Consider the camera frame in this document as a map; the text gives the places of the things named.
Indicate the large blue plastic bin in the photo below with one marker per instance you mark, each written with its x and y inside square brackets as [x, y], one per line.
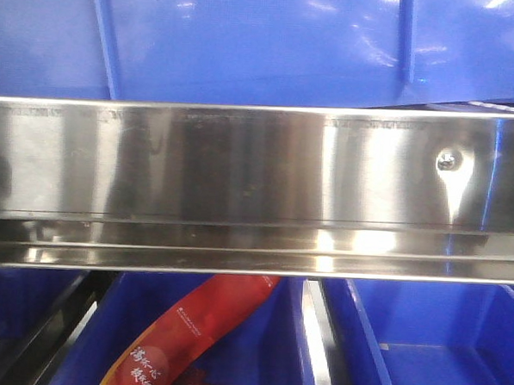
[315, 53]

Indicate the blue bin holding package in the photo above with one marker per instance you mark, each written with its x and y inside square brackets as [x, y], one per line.
[268, 349]

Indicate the empty blue bin lower right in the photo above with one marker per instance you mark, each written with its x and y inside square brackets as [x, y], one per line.
[414, 333]

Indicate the blue bin lower left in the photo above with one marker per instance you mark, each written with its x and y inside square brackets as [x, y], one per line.
[27, 298]

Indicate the red snack package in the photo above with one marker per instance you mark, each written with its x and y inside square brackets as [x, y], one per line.
[171, 343]

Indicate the steel divider bar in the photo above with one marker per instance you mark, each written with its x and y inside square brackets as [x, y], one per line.
[325, 357]

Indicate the black divider bar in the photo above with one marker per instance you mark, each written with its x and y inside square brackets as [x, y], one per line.
[41, 356]

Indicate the stainless steel shelf rail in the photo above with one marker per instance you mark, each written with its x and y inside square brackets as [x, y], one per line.
[154, 186]

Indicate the rail screw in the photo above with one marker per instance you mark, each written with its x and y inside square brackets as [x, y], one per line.
[448, 160]

